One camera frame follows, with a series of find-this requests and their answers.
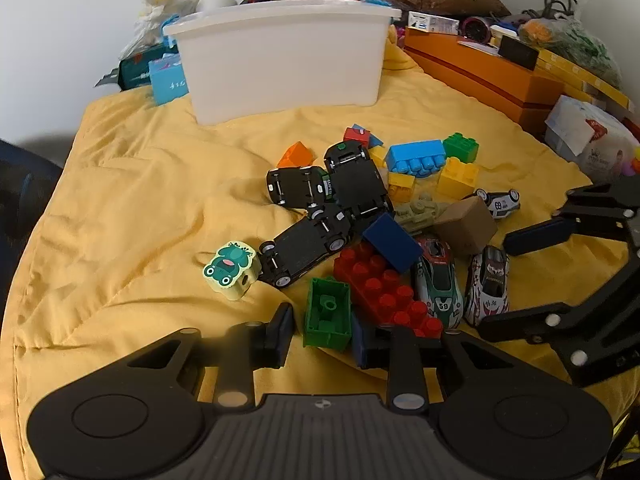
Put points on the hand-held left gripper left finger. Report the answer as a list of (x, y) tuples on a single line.
[(281, 332)]

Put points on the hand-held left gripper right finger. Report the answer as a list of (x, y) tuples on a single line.
[(405, 355)]

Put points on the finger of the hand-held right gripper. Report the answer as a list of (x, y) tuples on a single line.
[(540, 236), (525, 325)]

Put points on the green toy block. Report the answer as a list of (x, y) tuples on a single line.
[(461, 146), (327, 312)]

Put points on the white race toy car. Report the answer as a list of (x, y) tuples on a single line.
[(490, 280)]

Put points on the green race toy car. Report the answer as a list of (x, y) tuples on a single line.
[(440, 280)]

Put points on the small yellow toy block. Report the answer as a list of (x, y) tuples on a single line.
[(378, 156)]

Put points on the white plastic bin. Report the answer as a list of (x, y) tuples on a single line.
[(280, 60)]

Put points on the small white toy car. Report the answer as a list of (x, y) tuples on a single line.
[(497, 202)]

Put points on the brown cube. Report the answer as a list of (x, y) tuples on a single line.
[(467, 225)]

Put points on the large red toy block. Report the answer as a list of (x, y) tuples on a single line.
[(380, 285)]

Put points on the green frog wooden block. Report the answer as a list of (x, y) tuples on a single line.
[(230, 270)]

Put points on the dark toy car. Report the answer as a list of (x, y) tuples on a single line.
[(295, 186), (305, 245), (357, 180)]

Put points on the dark blue toy block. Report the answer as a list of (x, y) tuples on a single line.
[(392, 242)]

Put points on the white tissue pack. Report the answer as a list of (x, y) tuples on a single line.
[(595, 135)]

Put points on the colourful plastic toy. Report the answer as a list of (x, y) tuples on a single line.
[(632, 162)]

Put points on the olive toy tank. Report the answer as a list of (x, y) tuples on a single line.
[(420, 210)]

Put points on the light blue long toy block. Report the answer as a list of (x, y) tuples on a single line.
[(415, 157)]

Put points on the orange wooden cabinet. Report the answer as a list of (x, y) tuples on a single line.
[(480, 80)]

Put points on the yellow flat boxes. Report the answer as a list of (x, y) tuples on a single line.
[(575, 67)]

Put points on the orange toy block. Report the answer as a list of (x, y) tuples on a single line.
[(295, 155)]

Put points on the small black box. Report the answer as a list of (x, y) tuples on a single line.
[(520, 52)]

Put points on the white paper slip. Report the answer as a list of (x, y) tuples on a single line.
[(480, 47)]

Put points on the green mesh bag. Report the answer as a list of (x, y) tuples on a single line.
[(575, 35)]

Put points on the yellow blanket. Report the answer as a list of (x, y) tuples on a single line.
[(125, 185)]

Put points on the pink round object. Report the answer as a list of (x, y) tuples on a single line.
[(475, 29)]

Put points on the small white carton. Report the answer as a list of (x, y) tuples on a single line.
[(432, 22)]

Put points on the light blue small box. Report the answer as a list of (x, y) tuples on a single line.
[(170, 80)]

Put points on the teal box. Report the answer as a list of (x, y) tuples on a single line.
[(135, 72)]

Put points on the white round object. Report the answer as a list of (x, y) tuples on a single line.
[(215, 1)]

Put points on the clear plastic bag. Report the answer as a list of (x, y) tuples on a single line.
[(155, 10)]

